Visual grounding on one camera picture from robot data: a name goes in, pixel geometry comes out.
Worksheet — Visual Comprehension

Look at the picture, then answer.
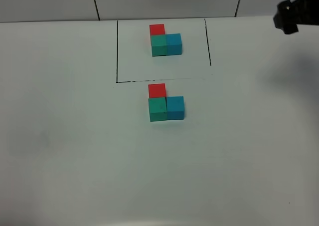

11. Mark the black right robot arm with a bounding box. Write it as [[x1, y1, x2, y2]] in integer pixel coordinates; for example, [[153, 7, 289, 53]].
[[273, 0, 319, 35]]

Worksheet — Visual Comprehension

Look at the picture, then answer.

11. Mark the green template block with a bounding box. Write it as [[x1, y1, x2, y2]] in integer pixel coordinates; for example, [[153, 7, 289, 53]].
[[151, 34, 167, 57]]

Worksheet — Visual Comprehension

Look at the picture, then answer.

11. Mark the blue template block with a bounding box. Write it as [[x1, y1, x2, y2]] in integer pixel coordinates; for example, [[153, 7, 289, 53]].
[[165, 33, 182, 55]]

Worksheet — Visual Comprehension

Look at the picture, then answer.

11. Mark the red template block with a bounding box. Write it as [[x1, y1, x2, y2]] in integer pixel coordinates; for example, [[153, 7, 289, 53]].
[[150, 24, 165, 36]]

